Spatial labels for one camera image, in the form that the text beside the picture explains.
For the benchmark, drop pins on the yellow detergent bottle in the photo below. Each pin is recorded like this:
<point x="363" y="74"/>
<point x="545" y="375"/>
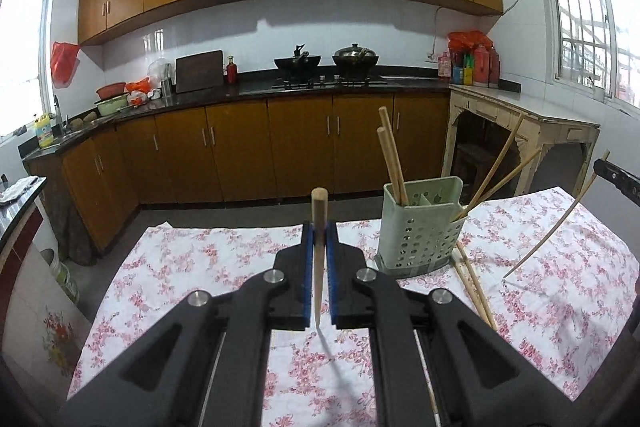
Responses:
<point x="44" y="132"/>

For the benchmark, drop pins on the dark wooden cutting board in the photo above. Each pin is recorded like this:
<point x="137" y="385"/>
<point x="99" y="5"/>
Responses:
<point x="199" y="72"/>

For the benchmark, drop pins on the white bucket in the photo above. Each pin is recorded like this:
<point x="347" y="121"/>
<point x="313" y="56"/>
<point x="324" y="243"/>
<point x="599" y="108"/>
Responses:
<point x="60" y="274"/>

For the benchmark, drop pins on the small red bottle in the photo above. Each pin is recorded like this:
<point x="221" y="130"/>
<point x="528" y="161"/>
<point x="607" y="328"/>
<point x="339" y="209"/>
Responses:
<point x="231" y="72"/>

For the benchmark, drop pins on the green basin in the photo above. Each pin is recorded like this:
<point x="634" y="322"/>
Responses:
<point x="111" y="107"/>

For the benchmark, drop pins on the red thermos flask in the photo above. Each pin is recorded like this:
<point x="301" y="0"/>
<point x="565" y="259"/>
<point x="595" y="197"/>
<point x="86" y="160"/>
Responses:
<point x="480" y="67"/>
<point x="494" y="68"/>

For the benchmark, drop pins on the green plastic utensil holder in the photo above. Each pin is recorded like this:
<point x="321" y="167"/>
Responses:
<point x="420" y="237"/>

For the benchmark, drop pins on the red bag over bottles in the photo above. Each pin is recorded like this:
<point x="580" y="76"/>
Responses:
<point x="467" y="41"/>

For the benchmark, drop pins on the barred window with white frame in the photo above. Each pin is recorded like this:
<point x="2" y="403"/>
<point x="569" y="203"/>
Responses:
<point x="580" y="17"/>

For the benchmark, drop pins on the black gas stove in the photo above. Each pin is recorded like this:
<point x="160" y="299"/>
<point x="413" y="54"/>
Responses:
<point x="330" y="82"/>

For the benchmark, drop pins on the wooden base cabinets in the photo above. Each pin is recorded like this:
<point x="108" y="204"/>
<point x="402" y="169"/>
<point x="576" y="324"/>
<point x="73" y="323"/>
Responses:
<point x="235" y="147"/>

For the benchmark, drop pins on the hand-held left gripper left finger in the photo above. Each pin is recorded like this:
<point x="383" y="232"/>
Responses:
<point x="306" y="277"/>

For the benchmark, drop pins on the clear plastic bag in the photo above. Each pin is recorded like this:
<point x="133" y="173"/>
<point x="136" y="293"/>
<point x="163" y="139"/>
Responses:
<point x="160" y="69"/>

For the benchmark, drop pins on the red basin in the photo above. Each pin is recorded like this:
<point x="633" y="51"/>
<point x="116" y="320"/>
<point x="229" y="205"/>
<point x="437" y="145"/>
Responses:
<point x="111" y="90"/>

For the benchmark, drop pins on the pink labelled bottle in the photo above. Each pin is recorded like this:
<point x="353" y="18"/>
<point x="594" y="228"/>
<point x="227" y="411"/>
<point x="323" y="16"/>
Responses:
<point x="444" y="67"/>

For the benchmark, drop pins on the worn cream side table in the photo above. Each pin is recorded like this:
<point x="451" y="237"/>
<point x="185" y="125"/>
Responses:
<point x="525" y="107"/>

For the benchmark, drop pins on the orange plastic bag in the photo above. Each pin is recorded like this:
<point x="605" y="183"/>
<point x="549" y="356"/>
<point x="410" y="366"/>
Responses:
<point x="138" y="86"/>

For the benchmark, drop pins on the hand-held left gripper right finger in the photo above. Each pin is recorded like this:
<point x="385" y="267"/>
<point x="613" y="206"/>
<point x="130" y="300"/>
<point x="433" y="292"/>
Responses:
<point x="337" y="287"/>

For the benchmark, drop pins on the pink floral tablecloth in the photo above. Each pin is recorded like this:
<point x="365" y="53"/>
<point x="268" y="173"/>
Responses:
<point x="200" y="267"/>

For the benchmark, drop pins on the sliding window with white frame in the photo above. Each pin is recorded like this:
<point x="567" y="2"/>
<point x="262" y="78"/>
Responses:
<point x="22" y="57"/>

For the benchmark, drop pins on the black pot with lid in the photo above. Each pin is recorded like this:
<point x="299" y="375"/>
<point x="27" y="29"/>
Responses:
<point x="356" y="59"/>

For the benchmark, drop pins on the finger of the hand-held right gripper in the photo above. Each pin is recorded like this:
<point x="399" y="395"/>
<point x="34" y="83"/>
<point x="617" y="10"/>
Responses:
<point x="615" y="179"/>

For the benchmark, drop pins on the black kitchen countertop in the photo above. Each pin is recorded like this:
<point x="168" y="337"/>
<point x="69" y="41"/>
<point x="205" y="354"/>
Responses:
<point x="250" y="89"/>

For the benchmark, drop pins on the hanging red plastic bag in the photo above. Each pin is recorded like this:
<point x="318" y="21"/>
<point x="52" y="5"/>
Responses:
<point x="64" y="64"/>

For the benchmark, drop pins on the green and yellow bottles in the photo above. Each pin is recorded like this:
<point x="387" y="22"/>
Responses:
<point x="463" y="72"/>

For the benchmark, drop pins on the black wok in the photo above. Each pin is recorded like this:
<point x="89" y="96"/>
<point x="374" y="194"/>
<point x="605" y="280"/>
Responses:
<point x="297" y="63"/>

